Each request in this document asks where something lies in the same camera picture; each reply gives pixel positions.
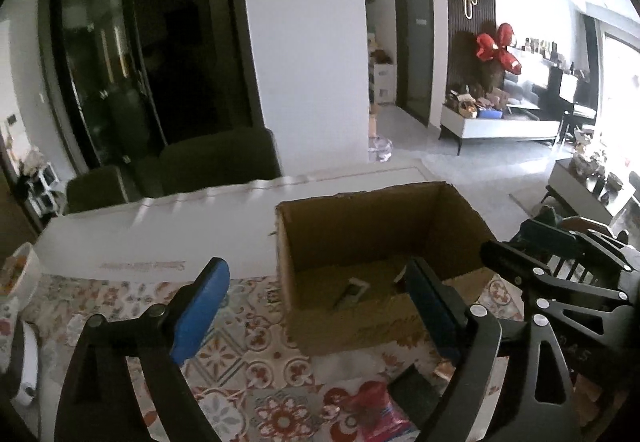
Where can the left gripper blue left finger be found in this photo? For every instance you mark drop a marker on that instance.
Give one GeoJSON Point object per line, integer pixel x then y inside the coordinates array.
{"type": "Point", "coordinates": [197, 306]}

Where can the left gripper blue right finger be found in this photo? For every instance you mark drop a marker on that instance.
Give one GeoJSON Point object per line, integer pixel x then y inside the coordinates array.
{"type": "Point", "coordinates": [440, 307]}

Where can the dark green snack packet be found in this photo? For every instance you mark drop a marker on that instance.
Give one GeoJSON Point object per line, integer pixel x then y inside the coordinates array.
{"type": "Point", "coordinates": [414, 395]}

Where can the pink snack packet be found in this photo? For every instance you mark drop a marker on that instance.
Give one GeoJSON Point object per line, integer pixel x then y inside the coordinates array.
{"type": "Point", "coordinates": [378, 417]}

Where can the wooden chair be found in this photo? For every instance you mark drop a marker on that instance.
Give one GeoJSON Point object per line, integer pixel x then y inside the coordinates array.
{"type": "Point", "coordinates": [576, 249]}

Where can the patterned table mat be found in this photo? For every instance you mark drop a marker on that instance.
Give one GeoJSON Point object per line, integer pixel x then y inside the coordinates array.
{"type": "Point", "coordinates": [250, 379]}

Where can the brown cardboard box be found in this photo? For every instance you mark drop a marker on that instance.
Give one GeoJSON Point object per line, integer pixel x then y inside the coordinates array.
{"type": "Point", "coordinates": [340, 258]}

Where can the coffee table with items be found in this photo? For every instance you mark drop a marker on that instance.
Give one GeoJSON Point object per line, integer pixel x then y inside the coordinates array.
{"type": "Point", "coordinates": [578, 194]}

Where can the dark dining chair right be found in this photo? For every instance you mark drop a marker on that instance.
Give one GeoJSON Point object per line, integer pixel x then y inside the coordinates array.
{"type": "Point", "coordinates": [234, 157]}

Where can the dark dining chair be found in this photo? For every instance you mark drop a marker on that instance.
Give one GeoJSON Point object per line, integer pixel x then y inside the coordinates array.
{"type": "Point", "coordinates": [104, 187]}
{"type": "Point", "coordinates": [234, 157]}

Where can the dark dining chair left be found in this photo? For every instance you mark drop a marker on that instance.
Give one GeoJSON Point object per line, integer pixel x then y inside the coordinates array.
{"type": "Point", "coordinates": [104, 187]}

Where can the clear plastic stool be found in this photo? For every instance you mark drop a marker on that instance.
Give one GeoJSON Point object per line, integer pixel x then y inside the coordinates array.
{"type": "Point", "coordinates": [380, 149]}

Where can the white basket bowl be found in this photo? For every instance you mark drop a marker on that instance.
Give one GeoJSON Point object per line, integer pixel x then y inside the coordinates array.
{"type": "Point", "coordinates": [20, 275]}

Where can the white low tv cabinet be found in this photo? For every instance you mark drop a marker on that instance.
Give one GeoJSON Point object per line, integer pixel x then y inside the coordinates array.
{"type": "Point", "coordinates": [466, 130]}

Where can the white appliance on table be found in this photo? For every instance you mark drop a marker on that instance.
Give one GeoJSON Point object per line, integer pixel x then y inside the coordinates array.
{"type": "Point", "coordinates": [20, 379]}

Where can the white storage drawers hallway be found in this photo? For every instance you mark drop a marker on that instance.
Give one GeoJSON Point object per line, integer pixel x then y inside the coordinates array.
{"type": "Point", "coordinates": [382, 78]}

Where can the dark glass sliding doors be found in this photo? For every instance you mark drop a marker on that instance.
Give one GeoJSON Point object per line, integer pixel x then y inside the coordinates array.
{"type": "Point", "coordinates": [128, 78]}

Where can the dark hallway door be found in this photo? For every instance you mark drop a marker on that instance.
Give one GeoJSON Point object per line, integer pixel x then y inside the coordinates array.
{"type": "Point", "coordinates": [415, 57]}

